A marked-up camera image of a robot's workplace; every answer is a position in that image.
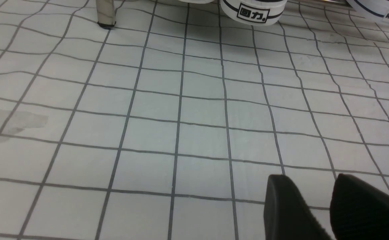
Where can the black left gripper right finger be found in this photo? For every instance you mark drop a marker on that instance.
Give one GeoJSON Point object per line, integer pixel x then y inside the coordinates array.
{"type": "Point", "coordinates": [358, 211]}

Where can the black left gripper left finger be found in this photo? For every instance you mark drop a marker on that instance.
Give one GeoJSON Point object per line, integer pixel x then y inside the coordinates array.
{"type": "Point", "coordinates": [286, 214]}

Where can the white grid floor cloth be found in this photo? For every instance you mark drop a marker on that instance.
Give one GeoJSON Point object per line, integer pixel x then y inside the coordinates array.
{"type": "Point", "coordinates": [167, 126]}

